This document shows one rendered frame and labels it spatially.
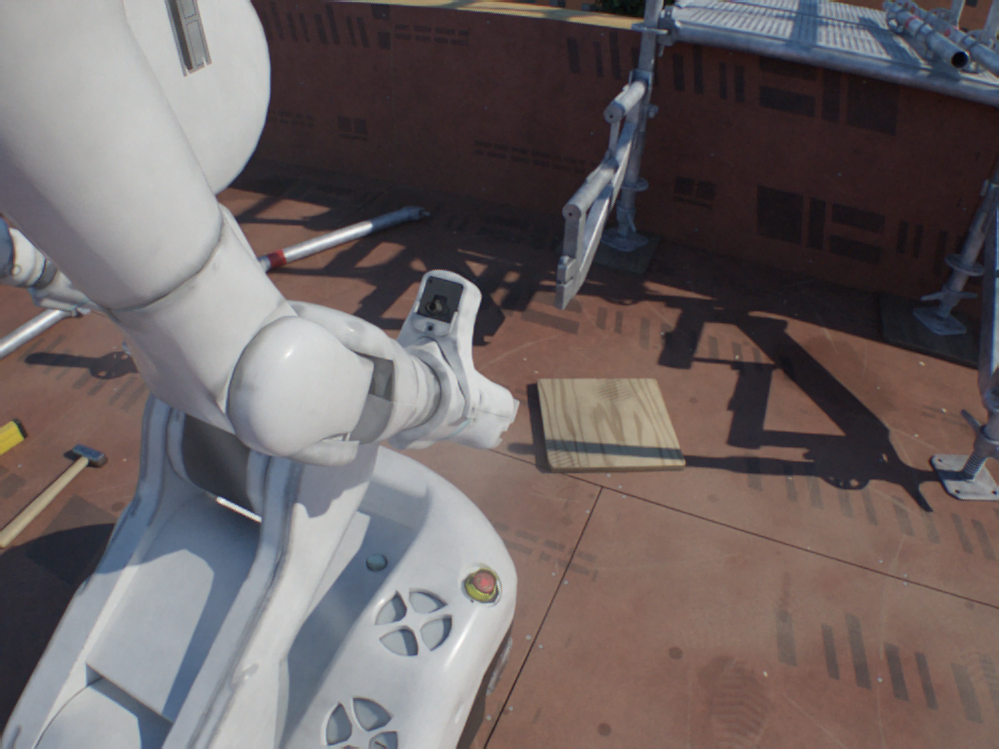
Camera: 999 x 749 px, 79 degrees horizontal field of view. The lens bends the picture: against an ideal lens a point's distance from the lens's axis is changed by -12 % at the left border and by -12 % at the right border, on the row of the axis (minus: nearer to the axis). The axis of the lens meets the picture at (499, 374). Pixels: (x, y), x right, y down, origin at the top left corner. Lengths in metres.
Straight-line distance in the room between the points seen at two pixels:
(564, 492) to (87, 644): 0.97
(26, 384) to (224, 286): 1.80
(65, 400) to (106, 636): 1.18
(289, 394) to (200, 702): 0.48
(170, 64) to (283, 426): 0.23
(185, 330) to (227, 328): 0.02
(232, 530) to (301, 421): 0.48
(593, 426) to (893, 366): 0.97
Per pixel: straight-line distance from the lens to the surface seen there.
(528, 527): 1.39
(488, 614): 0.85
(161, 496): 0.80
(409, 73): 2.65
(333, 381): 0.33
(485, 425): 0.57
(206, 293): 0.27
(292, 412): 0.31
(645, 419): 1.63
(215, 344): 0.29
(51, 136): 0.22
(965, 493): 1.83
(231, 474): 0.72
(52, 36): 0.21
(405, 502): 0.98
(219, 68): 0.47
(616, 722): 1.19
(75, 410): 1.89
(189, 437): 0.75
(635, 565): 1.36
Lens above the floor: 1.07
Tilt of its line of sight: 38 degrees down
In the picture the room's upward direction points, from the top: 3 degrees clockwise
